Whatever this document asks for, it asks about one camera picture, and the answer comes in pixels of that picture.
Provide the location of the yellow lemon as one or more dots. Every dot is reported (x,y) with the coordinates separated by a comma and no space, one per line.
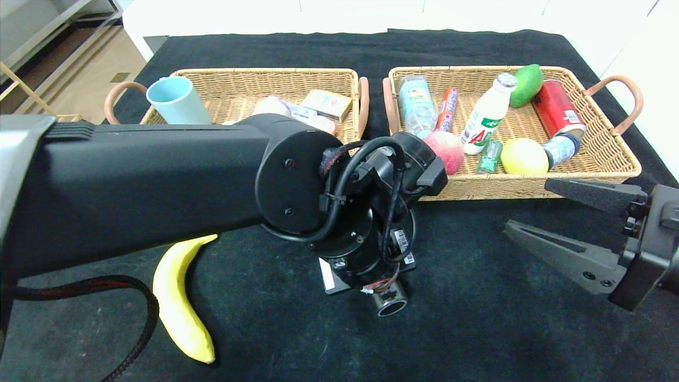
(524,155)

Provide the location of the pink red peach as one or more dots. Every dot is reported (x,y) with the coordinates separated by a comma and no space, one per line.
(450,151)

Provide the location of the yellow playing card box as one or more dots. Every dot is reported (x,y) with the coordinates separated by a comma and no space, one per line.
(326,103)

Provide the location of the black face wash tube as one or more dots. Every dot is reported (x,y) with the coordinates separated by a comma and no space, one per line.
(390,303)

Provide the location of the orange candy tube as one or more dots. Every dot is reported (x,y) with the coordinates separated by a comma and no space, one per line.
(448,109)

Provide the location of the grey metal shelf unit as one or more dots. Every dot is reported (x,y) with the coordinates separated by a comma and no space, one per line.
(32,16)

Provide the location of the water bottle with blue label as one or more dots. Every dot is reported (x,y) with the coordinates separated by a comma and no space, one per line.
(416,106)

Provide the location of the wicker basket holding food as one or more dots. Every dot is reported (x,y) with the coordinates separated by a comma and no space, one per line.
(530,183)

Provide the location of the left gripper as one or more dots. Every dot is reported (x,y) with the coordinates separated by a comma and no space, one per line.
(330,278)

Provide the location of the small blue silver bottle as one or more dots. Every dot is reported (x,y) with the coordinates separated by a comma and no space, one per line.
(561,149)

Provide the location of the clear plastic tool case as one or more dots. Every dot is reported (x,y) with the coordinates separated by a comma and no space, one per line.
(303,112)

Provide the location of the white roll with purple end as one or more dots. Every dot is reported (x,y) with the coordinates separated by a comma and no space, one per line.
(271,106)

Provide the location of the green gum pack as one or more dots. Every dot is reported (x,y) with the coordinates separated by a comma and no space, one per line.
(489,156)

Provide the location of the white cabinet doors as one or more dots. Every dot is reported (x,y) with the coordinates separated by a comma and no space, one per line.
(658,79)

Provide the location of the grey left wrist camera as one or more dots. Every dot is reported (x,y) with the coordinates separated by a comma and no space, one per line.
(432,178)

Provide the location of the wicker basket holding household items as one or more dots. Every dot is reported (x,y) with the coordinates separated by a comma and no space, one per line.
(233,90)

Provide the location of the green mango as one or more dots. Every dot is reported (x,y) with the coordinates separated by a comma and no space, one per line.
(526,85)

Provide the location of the light teal plastic cup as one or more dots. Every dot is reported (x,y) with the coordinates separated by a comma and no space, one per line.
(177,103)

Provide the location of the light wooden rack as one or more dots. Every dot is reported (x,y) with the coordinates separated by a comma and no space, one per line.
(16,79)

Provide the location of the white counter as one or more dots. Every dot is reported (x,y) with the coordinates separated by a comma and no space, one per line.
(238,16)

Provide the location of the pink squeeze bottle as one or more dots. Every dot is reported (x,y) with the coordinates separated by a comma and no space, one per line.
(322,124)

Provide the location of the red drink can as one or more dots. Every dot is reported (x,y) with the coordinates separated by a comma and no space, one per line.
(557,109)

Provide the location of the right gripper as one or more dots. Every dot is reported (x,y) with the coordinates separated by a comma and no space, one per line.
(638,248)

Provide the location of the yellow banana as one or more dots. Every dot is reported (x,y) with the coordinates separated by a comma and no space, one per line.
(175,297)

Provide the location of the white milk drink bottle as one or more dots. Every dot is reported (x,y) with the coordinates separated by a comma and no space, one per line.
(485,119)

